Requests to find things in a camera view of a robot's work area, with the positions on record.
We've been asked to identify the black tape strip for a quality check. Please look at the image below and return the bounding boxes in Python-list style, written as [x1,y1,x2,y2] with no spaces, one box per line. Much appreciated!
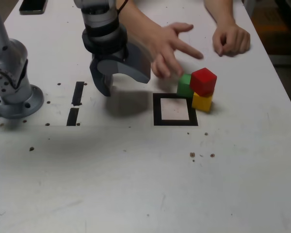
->
[66,81,85,127]

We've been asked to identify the black tape square outline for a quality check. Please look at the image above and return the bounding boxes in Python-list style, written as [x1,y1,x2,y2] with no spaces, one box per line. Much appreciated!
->
[152,93,199,127]

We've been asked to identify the person's right hand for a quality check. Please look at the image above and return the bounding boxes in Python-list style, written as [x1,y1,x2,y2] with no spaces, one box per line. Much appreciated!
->
[145,22,205,79]

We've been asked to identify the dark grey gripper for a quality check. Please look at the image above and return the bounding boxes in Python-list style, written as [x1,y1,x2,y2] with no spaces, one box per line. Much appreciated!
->
[89,45,152,98]

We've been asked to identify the thin black cable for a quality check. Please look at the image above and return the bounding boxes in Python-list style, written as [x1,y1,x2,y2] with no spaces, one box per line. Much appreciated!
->
[116,0,129,13]

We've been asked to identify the black smartphone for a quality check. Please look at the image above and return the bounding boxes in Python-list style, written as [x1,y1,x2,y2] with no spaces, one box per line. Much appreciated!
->
[18,0,47,15]

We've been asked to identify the red cube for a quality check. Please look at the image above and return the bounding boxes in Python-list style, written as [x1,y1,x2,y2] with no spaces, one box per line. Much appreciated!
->
[189,67,218,97]

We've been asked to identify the yellow cube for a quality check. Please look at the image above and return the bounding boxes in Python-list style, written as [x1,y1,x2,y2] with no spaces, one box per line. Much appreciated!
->
[191,91,213,112]

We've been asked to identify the green cube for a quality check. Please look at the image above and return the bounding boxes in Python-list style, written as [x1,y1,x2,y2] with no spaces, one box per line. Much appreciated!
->
[177,73,194,99]

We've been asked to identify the person's left hand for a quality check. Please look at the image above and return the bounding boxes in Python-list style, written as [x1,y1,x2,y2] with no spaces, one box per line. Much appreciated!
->
[212,23,251,57]

